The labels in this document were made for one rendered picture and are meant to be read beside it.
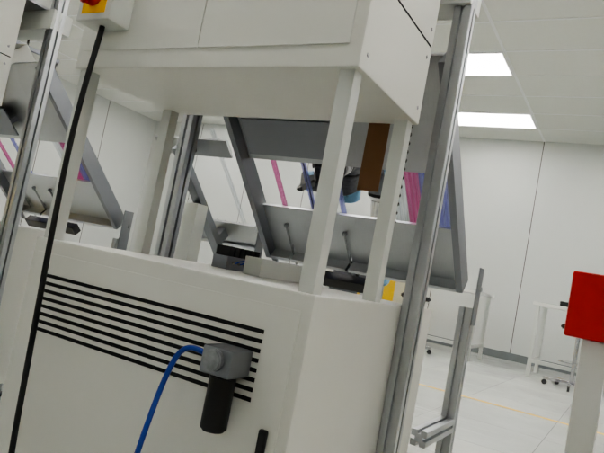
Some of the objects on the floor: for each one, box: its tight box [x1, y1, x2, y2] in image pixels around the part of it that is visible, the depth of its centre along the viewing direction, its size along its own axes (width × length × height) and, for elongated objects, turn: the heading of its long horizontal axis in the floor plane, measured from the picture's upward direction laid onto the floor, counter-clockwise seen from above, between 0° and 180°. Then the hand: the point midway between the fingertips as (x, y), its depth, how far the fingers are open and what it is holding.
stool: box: [541, 324, 581, 392], centre depth 582 cm, size 50×53×62 cm
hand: (309, 191), depth 188 cm, fingers open, 7 cm apart
